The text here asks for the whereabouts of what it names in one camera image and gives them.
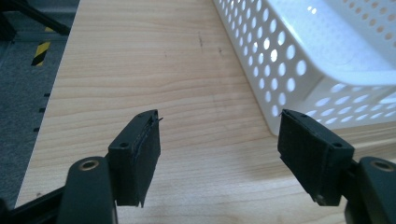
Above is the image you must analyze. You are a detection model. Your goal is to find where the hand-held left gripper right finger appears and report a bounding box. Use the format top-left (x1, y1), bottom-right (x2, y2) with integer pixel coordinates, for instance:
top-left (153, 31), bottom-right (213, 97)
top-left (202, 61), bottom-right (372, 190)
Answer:
top-left (276, 108), bottom-right (356, 207)

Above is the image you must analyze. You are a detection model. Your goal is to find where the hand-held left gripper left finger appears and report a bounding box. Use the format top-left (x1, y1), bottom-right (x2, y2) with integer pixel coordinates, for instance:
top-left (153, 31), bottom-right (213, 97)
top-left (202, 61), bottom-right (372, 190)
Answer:
top-left (107, 108), bottom-right (164, 208)

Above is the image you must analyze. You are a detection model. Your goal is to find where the white perforated plastic basket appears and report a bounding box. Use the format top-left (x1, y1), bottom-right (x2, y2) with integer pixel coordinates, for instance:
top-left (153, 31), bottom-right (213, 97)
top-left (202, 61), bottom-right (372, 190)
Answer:
top-left (212, 0), bottom-right (396, 136)

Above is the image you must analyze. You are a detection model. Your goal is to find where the yellow black hazard tape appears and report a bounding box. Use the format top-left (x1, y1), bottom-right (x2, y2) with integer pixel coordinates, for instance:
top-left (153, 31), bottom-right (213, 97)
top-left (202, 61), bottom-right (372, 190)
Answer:
top-left (30, 26), bottom-right (56, 67)

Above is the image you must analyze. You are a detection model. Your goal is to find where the black metal stand leg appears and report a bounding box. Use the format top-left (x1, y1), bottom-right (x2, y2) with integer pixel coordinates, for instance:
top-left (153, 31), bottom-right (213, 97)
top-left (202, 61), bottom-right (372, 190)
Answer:
top-left (0, 0), bottom-right (72, 42)

